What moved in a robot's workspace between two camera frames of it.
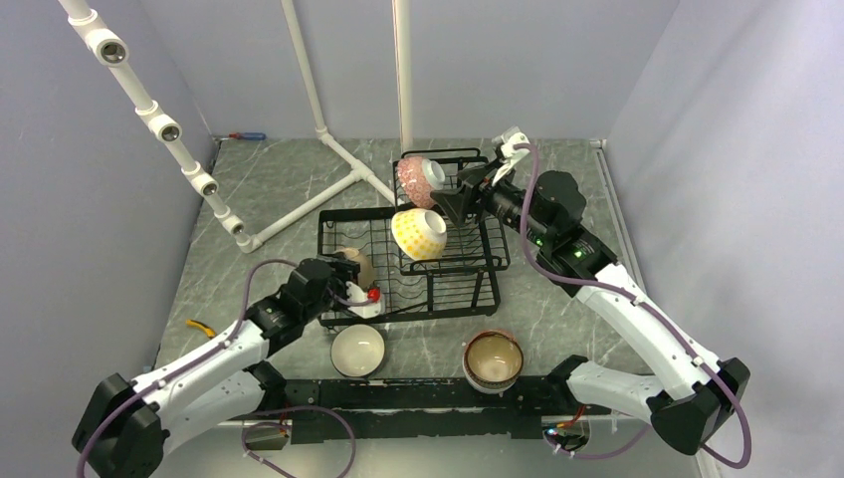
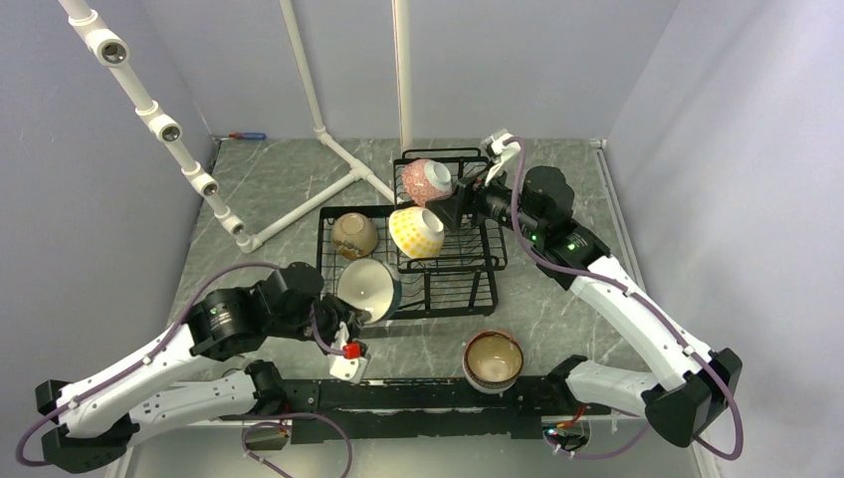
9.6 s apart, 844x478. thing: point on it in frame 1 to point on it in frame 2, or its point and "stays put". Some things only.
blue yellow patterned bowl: [420, 233] stays put
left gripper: [344, 270] to [343, 312]
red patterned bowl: [420, 177] stays put
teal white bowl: [357, 350] to [372, 286]
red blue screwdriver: [248, 135] stays put
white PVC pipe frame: [107, 43] stays put
